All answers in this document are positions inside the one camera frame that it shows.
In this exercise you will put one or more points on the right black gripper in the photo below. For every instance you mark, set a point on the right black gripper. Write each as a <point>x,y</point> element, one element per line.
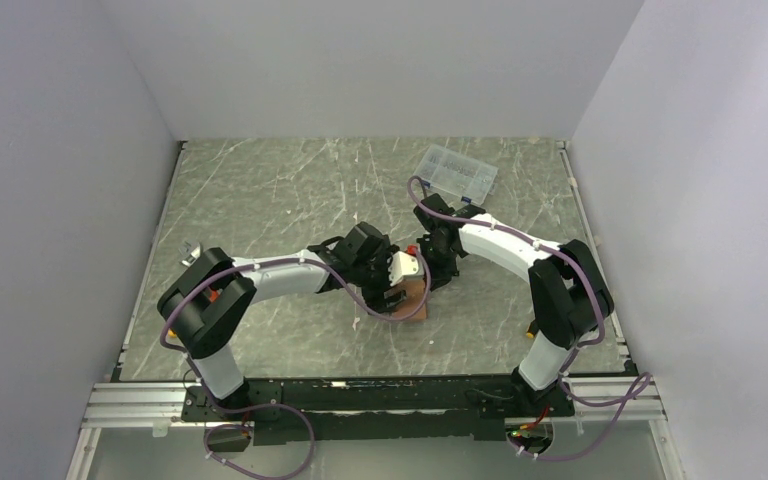
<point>439,276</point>

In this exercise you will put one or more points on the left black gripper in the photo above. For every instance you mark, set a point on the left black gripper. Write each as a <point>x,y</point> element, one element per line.
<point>382,260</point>

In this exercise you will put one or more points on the brown leather card holder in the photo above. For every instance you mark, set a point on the brown leather card holder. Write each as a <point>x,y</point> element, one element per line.
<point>414,309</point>

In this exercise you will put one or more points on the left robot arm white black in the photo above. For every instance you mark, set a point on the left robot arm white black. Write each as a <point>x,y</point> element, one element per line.
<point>206,304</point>

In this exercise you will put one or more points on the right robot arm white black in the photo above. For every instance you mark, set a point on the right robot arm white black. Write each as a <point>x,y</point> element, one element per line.
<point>570,298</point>

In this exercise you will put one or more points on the clear plastic organizer box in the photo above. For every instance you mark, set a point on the clear plastic organizer box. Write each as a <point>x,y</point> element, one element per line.
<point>445,170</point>

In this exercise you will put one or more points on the black yellow screwdriver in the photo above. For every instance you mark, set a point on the black yellow screwdriver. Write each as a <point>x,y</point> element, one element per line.
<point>530,329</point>

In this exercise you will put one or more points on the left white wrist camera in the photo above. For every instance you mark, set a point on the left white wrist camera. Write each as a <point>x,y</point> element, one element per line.
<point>404,266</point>

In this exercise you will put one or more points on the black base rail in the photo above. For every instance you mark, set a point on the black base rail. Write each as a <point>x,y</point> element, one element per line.
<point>480,407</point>

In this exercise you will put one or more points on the aluminium frame rail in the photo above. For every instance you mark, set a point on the aluminium frame rail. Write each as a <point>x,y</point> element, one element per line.
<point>158,406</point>

